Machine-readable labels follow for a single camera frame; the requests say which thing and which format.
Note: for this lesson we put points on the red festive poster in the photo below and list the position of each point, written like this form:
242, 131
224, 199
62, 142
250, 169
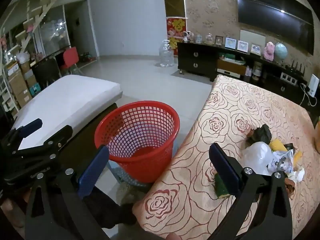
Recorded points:
176, 26

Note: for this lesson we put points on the black tv cabinet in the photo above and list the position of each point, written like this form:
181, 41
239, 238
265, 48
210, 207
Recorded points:
286, 81

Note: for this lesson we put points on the pink plush toy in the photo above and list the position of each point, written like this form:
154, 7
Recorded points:
268, 52

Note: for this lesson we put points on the rose pattern tablecloth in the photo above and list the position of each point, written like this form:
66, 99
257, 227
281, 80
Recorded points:
183, 200

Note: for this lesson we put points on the white tissue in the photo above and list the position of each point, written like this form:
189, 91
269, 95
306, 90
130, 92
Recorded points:
297, 176

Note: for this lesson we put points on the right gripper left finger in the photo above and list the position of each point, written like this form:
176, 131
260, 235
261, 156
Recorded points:
92, 173

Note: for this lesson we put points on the black wall television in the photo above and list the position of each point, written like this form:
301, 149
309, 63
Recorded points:
289, 19

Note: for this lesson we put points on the light blue globe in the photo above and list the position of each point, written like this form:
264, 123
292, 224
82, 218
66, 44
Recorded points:
280, 52

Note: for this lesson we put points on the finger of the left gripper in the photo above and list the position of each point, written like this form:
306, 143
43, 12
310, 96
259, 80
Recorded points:
30, 128

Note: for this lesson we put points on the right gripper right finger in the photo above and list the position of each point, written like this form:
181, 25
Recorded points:
227, 168

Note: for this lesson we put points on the clear large water jug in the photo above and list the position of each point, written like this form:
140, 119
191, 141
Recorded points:
166, 54

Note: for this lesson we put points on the green yellow sponge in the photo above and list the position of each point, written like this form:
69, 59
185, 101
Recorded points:
219, 187

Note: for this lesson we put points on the yellow foam fruit net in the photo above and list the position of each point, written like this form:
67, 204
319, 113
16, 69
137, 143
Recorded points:
277, 145

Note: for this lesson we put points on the large black bag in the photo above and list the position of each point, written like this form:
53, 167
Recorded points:
260, 134

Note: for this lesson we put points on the red plastic mesh basket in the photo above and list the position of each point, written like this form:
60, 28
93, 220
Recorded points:
140, 137

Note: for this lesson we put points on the brown paper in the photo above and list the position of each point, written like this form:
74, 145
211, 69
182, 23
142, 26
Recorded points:
289, 186

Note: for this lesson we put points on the clear plastic bag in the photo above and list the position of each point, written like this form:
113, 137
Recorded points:
257, 157

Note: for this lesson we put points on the cartoon printed snack bag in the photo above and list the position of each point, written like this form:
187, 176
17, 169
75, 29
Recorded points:
281, 161

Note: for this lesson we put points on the red chair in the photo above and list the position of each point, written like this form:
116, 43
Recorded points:
70, 57

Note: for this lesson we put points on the white router box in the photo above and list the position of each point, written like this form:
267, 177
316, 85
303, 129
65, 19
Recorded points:
313, 85

